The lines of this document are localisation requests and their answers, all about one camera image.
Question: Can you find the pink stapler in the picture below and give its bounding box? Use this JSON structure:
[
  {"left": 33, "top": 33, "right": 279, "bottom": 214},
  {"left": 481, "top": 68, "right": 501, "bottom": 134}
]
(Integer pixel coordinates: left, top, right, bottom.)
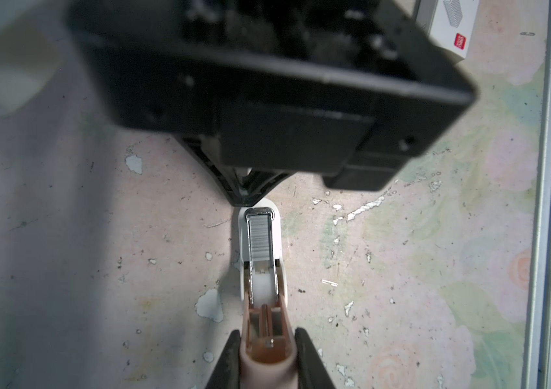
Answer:
[{"left": 238, "top": 199, "right": 298, "bottom": 388}]

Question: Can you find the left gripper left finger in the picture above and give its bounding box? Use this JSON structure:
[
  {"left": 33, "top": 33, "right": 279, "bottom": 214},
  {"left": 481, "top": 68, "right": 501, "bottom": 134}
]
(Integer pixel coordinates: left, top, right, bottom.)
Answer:
[{"left": 205, "top": 330, "right": 241, "bottom": 389}]

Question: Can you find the white staple box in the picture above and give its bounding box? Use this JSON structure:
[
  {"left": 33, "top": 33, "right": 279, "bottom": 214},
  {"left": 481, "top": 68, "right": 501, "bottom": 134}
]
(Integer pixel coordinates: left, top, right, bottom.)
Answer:
[{"left": 413, "top": 0, "right": 480, "bottom": 63}]

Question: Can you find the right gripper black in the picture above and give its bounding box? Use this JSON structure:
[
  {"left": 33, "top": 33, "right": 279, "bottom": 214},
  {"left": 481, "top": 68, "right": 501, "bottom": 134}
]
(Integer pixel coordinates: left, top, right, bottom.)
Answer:
[{"left": 65, "top": 1, "right": 476, "bottom": 207}]

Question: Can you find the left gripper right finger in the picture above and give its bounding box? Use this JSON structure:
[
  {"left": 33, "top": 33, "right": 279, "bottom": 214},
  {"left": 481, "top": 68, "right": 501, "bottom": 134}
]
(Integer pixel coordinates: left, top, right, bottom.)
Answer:
[{"left": 295, "top": 327, "right": 335, "bottom": 389}]

